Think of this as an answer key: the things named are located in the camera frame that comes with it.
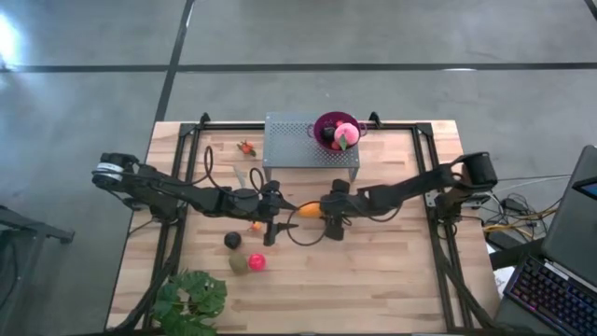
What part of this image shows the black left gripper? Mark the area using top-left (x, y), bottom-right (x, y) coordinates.
top-left (254, 180), bottom-right (300, 247)

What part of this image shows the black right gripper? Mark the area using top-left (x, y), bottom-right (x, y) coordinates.
top-left (319, 178), bottom-right (370, 242)

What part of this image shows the long yellow melon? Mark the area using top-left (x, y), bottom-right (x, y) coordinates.
top-left (297, 201), bottom-right (326, 220)

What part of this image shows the shiny red round fruit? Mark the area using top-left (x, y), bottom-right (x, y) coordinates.
top-left (247, 252), bottom-right (267, 273)

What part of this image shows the beige melon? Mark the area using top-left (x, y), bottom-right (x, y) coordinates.
top-left (228, 251), bottom-right (250, 275)

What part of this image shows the pink peach green leaf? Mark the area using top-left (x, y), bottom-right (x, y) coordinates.
top-left (333, 121), bottom-right (361, 151)

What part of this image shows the grey perforated metal riser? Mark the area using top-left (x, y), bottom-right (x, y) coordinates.
top-left (261, 111), bottom-right (361, 183)

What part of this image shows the purple metal colander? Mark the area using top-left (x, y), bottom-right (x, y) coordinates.
top-left (307, 110), bottom-right (368, 151)

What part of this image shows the green plant white pot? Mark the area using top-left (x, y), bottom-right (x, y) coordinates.
top-left (152, 269), bottom-right (229, 336)

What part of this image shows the black metal stand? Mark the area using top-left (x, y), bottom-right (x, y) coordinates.
top-left (0, 204), bottom-right (76, 336)

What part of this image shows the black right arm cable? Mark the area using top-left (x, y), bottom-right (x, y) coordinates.
top-left (285, 207), bottom-right (355, 247)

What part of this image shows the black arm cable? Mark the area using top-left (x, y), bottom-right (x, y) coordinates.
top-left (285, 207), bottom-right (355, 247)
top-left (202, 145), bottom-right (281, 197)

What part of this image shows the knife teal patterned handle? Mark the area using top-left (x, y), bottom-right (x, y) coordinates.
top-left (232, 163), bottom-right (248, 190)

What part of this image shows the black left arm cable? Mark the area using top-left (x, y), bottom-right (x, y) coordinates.
top-left (202, 145), bottom-right (281, 197)

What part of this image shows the yellow cable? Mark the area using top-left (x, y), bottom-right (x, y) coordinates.
top-left (482, 209), bottom-right (563, 233)

